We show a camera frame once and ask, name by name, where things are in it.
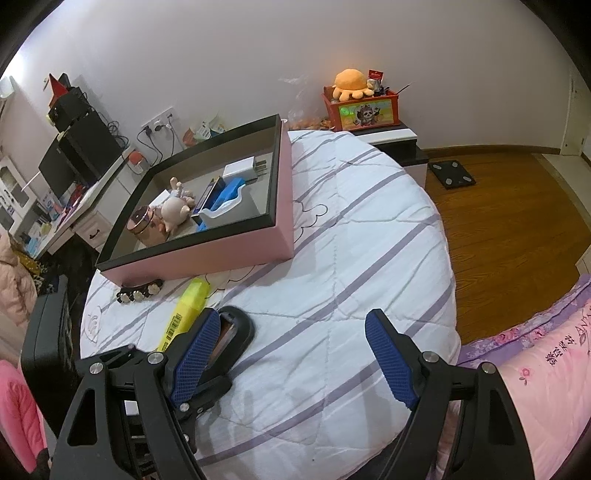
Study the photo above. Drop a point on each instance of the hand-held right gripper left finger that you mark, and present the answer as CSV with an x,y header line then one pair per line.
x,y
198,360

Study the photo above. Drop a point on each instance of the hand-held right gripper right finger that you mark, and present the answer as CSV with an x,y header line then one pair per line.
x,y
392,364

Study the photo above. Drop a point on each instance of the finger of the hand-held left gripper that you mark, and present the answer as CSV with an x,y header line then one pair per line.
x,y
207,392
111,356

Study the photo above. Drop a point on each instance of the black glasses case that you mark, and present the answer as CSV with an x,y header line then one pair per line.
x,y
244,330

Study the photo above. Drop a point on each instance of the pink box with black rim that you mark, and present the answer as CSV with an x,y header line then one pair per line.
x,y
207,258

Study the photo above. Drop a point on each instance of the white curved holder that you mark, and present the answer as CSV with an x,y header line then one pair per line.
x,y
226,214

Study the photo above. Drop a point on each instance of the small doll figure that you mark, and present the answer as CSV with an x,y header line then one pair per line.
x,y
175,210

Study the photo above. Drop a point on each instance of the small blue rectangular box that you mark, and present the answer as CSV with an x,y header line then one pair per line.
x,y
210,196

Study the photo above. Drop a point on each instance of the blue remote-like case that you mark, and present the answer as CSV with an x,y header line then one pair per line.
x,y
231,190

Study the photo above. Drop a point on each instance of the white charger cube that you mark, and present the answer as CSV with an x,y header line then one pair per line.
x,y
240,168

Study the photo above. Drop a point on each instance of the person's left forearm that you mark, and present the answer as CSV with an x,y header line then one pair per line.
x,y
18,406

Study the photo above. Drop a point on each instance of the yellow highlighter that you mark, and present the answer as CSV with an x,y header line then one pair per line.
x,y
184,314

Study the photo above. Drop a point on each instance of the black pearl hair clip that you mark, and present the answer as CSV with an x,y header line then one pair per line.
x,y
138,291

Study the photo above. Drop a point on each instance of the white purple striped quilt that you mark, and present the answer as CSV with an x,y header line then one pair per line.
x,y
346,258

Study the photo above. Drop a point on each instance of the light pink puffer jacket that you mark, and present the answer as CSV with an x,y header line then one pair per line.
x,y
14,281

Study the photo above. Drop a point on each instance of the yellow black patterned cloth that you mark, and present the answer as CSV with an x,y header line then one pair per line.
x,y
27,264

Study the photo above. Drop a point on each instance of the white desk with drawers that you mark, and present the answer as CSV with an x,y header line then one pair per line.
x,y
92,226

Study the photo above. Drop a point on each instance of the rose gold jar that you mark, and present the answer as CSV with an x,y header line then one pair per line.
x,y
143,226

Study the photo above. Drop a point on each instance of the pink floral quilt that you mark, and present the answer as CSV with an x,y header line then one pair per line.
x,y
545,369

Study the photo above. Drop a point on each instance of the blue white box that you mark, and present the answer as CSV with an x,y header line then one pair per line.
x,y
48,203

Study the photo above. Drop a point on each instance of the small white card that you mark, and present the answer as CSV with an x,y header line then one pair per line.
x,y
161,198

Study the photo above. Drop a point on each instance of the black computer monitor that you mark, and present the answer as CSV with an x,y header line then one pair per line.
x,y
55,170

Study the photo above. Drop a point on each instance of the white hutch cabinet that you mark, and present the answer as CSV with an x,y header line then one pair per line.
x,y
11,184

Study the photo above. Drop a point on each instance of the clear bottle with orange cap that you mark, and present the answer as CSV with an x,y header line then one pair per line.
x,y
135,159

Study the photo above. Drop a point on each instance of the black bathroom scale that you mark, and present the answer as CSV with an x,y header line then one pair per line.
x,y
450,174

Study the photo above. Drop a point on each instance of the black computer tower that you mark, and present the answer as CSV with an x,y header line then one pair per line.
x,y
90,143

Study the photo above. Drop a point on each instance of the orange snack bag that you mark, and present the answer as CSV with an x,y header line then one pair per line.
x,y
188,136

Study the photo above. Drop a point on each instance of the white black bedside cabinet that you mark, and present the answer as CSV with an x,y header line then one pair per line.
x,y
392,138

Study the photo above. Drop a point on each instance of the colourful snack bag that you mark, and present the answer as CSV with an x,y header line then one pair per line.
x,y
203,130

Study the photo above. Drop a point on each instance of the blue snack bag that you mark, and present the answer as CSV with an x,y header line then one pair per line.
x,y
218,124

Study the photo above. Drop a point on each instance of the small black speaker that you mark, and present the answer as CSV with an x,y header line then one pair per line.
x,y
69,108

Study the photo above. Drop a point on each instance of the red cartoon storage box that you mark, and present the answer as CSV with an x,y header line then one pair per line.
x,y
369,113

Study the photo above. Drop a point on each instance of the clear bag of snacks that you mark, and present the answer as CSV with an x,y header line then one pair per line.
x,y
309,121

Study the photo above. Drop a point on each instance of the red triangular flag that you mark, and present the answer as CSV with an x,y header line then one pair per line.
x,y
57,87

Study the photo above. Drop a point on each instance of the orange plush toy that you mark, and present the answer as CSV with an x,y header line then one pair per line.
x,y
353,81

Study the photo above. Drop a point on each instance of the red packet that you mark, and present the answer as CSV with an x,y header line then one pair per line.
x,y
375,75

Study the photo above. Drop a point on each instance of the white door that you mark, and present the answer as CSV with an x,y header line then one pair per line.
x,y
577,120

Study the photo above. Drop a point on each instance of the white wall socket strip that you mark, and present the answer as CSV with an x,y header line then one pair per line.
x,y
159,119

